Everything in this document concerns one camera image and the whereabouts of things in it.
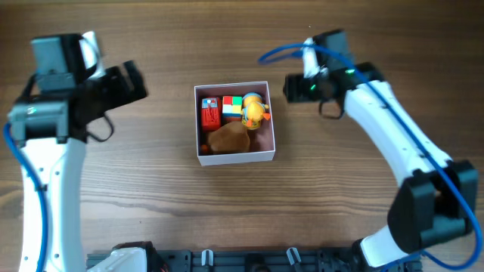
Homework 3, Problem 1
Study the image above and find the yellow duck toy blue hat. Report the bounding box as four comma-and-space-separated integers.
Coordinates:
241, 92, 271, 125

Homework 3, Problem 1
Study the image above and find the multicoloured puzzle cube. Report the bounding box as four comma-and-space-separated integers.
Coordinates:
222, 96, 243, 123

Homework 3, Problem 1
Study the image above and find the brown plush capybara toy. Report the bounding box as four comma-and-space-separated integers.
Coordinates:
200, 122, 250, 155

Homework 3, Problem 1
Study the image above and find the red toy truck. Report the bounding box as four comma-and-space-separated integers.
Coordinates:
200, 97, 222, 132

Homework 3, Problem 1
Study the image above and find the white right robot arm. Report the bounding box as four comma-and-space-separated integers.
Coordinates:
283, 30, 482, 271

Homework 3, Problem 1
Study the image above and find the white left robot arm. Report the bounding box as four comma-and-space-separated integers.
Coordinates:
4, 31, 147, 271

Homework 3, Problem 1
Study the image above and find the white cardboard box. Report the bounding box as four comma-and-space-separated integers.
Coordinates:
194, 82, 275, 165

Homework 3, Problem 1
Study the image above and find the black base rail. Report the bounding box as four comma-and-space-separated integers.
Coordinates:
86, 247, 423, 272

